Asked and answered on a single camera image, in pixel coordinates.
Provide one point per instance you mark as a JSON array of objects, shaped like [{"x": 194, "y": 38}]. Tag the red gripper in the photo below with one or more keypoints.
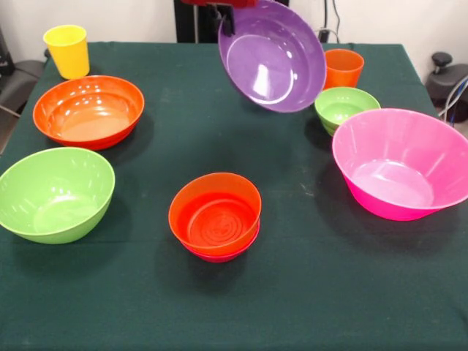
[{"x": 241, "y": 3}]

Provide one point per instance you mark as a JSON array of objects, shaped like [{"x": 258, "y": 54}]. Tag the purple plastic bowl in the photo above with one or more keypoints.
[{"x": 270, "y": 62}]

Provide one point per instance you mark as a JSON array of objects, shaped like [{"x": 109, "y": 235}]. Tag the small green plastic bowl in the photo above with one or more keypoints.
[{"x": 343, "y": 106}]

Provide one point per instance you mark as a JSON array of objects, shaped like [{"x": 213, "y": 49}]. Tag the yellow plastic cup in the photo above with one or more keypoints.
[{"x": 67, "y": 55}]

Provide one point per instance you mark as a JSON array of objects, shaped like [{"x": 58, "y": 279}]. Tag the small orange plastic bowl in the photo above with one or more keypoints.
[{"x": 204, "y": 197}]

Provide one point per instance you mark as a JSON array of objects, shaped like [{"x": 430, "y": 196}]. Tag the small red plastic bowl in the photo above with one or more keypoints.
[{"x": 219, "y": 257}]

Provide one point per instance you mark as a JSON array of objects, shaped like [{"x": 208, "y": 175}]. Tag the large green plastic bowl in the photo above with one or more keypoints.
[{"x": 55, "y": 194}]

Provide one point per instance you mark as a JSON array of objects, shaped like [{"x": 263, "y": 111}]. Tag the black power adapter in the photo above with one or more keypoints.
[{"x": 324, "y": 35}]

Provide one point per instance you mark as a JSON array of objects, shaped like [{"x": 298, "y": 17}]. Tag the orange plastic cup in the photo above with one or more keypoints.
[{"x": 345, "y": 73}]

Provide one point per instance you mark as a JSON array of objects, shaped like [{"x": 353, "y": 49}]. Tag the large orange plastic bowl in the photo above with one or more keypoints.
[{"x": 87, "y": 113}]

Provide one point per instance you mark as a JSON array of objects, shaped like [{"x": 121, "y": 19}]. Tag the grey office chair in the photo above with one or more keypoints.
[{"x": 22, "y": 78}]

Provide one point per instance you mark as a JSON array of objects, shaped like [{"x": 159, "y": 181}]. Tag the large pink plastic bowl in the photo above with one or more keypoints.
[{"x": 395, "y": 164}]

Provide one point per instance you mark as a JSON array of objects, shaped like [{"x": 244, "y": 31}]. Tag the dark green tablecloth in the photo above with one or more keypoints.
[{"x": 234, "y": 311}]

